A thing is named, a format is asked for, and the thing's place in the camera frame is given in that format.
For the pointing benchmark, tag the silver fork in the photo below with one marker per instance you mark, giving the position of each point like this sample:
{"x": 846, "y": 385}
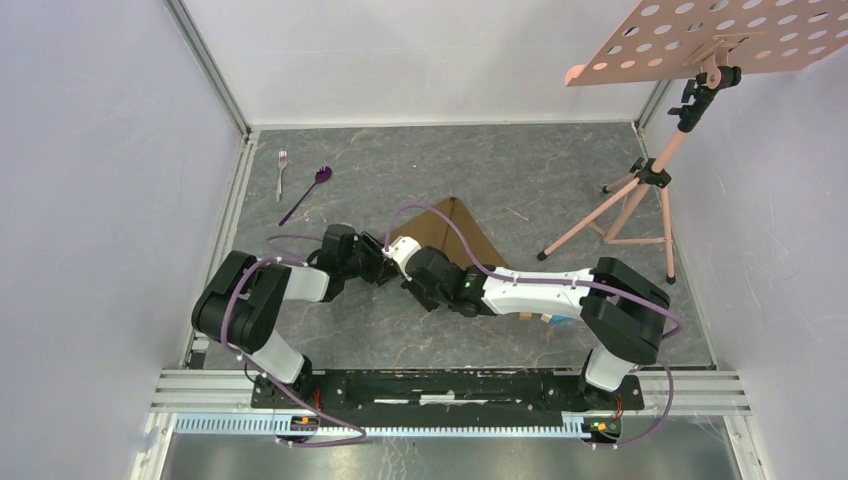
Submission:
{"x": 282, "y": 164}

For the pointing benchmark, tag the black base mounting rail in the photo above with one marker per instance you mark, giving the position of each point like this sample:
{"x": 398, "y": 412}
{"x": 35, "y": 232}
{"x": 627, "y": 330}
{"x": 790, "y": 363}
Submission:
{"x": 439, "y": 398}

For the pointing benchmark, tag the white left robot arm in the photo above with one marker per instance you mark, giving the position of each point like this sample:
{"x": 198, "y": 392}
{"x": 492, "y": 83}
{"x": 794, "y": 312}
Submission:
{"x": 240, "y": 305}

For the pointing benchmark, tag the blue wooden triangle block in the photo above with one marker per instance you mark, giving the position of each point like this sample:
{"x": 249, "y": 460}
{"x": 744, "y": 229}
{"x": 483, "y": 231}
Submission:
{"x": 558, "y": 320}

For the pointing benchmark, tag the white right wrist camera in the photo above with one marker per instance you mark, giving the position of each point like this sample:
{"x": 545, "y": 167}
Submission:
{"x": 401, "y": 251}

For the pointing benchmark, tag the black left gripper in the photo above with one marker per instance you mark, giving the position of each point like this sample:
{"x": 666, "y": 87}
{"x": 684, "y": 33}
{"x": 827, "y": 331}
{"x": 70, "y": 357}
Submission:
{"x": 380, "y": 272}

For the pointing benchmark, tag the pink music stand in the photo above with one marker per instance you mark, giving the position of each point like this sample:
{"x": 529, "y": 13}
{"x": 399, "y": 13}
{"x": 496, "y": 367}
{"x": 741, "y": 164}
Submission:
{"x": 693, "y": 51}

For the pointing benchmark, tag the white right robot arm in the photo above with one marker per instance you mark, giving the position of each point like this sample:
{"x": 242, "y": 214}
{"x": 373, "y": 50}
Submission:
{"x": 626, "y": 312}

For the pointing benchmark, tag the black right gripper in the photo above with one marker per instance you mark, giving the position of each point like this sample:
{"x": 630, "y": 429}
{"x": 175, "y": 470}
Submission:
{"x": 413, "y": 288}

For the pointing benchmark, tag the purple metallic spoon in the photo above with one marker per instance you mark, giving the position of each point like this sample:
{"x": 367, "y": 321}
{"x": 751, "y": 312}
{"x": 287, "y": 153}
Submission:
{"x": 322, "y": 175}

